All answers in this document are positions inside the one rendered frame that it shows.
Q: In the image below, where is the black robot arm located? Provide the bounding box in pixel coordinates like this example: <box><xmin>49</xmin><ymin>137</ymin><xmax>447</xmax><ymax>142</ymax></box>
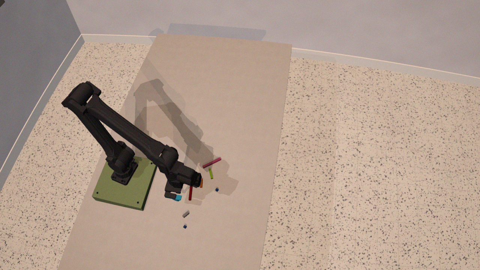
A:
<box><xmin>61</xmin><ymin>81</ymin><xmax>202</xmax><ymax>189</ymax></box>

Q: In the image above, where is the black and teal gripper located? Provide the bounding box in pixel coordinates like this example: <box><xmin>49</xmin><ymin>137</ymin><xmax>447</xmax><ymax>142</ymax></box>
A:
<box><xmin>164</xmin><ymin>178</ymin><xmax>182</xmax><ymax>201</ymax></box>

